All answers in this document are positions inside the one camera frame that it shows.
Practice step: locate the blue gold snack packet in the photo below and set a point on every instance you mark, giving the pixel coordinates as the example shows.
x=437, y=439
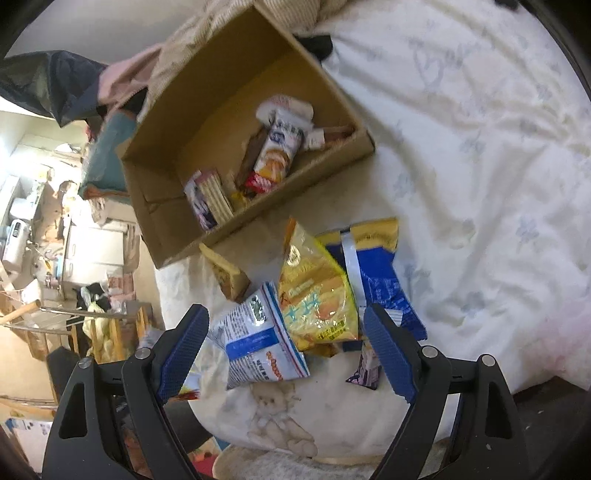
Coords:
x=378, y=272

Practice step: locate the black plastic bag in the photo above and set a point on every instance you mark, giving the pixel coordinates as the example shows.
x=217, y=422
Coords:
x=51, y=83

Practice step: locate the small purple snack packet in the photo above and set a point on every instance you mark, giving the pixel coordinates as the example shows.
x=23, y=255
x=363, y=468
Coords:
x=364, y=369

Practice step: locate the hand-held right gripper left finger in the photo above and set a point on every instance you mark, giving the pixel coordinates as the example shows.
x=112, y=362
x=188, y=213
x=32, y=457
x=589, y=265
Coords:
x=184, y=350

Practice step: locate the white water heater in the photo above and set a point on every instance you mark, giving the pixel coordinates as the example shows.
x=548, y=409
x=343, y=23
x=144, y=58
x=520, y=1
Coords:
x=18, y=240

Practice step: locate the dark grey sock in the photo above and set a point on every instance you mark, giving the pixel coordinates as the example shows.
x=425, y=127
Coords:
x=318, y=46

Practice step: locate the large yellow snack packet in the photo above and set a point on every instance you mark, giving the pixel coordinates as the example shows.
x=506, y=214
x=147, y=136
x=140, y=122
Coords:
x=314, y=286

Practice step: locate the white kitchen cabinet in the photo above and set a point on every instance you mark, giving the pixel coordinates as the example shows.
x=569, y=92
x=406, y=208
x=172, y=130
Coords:
x=92, y=249

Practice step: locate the brown cardboard box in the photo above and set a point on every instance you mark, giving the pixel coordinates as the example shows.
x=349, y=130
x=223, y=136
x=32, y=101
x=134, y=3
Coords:
x=221, y=101

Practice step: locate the pale pink blanket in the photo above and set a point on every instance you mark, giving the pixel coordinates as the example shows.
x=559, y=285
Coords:
x=568, y=350

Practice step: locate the red rice cake packet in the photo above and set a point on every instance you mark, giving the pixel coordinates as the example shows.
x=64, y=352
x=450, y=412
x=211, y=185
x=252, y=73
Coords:
x=277, y=147

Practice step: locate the pink cloth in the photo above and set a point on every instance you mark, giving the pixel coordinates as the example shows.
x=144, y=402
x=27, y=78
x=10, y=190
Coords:
x=124, y=76

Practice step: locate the red white snack packet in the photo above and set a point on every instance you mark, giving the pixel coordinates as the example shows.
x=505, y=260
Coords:
x=330, y=134

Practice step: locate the small yellow peanut packet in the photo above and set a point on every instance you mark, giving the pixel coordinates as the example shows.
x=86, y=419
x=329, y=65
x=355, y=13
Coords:
x=228, y=272

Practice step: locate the wooden rack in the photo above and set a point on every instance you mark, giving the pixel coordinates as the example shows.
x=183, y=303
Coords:
x=106, y=327

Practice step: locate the white bear print bed sheet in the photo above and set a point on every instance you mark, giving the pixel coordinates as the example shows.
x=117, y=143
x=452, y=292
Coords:
x=461, y=138

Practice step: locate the clear plastic snack packet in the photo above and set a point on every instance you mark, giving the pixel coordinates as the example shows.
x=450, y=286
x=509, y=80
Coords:
x=286, y=106

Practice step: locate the dark brown bar packet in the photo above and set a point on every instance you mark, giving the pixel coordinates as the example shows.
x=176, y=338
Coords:
x=251, y=157

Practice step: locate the blue white cracker packet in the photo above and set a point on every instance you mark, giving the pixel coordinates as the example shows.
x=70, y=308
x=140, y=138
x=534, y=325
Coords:
x=258, y=341

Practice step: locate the tan patterned bar packet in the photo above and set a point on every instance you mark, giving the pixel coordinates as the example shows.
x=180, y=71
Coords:
x=219, y=198

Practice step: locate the purple white snack packet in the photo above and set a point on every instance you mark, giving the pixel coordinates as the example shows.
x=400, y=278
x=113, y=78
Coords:
x=198, y=203

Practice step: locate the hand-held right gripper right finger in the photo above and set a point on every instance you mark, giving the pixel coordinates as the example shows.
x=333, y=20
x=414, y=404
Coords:
x=388, y=350

